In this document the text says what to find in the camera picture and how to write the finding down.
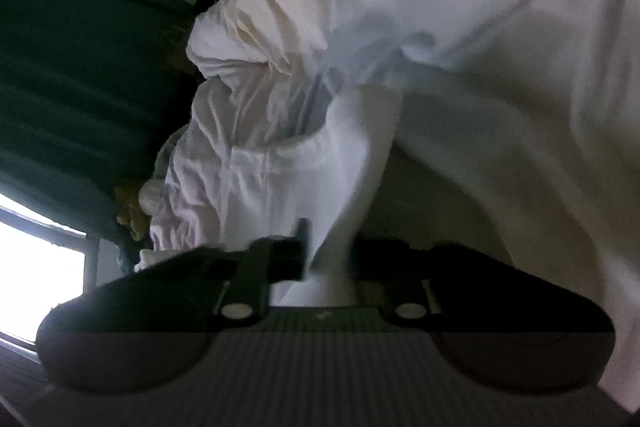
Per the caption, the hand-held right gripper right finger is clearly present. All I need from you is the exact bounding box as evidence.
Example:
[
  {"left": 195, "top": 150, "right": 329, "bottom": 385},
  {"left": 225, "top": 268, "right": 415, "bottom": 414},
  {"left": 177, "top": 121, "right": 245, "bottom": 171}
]
[{"left": 354, "top": 237, "right": 547, "bottom": 321}]

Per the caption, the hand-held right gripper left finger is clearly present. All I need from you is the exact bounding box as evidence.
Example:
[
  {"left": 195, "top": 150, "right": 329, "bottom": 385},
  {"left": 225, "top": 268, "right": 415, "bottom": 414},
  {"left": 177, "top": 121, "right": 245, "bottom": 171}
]
[{"left": 134, "top": 218, "right": 309, "bottom": 326}]

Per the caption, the pile of clothes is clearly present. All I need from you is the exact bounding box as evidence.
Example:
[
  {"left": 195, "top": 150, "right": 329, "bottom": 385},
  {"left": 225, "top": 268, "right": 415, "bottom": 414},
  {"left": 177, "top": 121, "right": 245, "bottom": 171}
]
[{"left": 132, "top": 129, "right": 181, "bottom": 273}]

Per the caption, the yellow plush toy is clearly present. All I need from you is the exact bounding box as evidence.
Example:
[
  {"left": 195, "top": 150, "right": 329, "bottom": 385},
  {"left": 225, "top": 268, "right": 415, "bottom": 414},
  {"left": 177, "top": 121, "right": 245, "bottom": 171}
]
[{"left": 114, "top": 179, "right": 156, "bottom": 240}]

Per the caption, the window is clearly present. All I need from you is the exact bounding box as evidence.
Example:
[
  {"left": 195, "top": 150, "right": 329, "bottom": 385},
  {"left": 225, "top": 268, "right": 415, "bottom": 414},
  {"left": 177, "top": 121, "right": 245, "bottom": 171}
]
[{"left": 0, "top": 192, "right": 101, "bottom": 348}]

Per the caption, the dark green curtain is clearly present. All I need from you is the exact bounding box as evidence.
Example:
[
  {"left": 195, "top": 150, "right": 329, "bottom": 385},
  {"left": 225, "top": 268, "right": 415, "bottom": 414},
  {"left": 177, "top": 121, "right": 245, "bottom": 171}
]
[{"left": 0, "top": 0, "right": 211, "bottom": 253}]

